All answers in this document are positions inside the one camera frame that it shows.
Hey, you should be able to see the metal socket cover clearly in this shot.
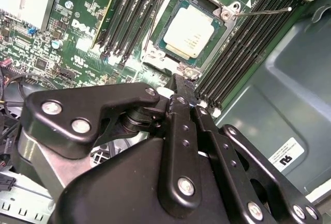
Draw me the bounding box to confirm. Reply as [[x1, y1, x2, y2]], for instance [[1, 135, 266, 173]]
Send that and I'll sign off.
[[141, 48, 202, 80]]

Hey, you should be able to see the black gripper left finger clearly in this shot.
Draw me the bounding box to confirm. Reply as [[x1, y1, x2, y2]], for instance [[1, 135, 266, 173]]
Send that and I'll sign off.
[[11, 73, 203, 212]]

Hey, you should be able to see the CPU with silver top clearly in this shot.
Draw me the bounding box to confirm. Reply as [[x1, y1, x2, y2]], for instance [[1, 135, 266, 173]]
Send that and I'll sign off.
[[161, 0, 223, 61]]

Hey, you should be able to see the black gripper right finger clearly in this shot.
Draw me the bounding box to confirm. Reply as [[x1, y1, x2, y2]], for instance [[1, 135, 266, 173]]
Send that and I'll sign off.
[[191, 104, 323, 224]]

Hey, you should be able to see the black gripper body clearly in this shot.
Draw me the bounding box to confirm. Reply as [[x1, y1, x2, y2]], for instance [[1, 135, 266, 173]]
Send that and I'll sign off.
[[49, 136, 249, 224]]

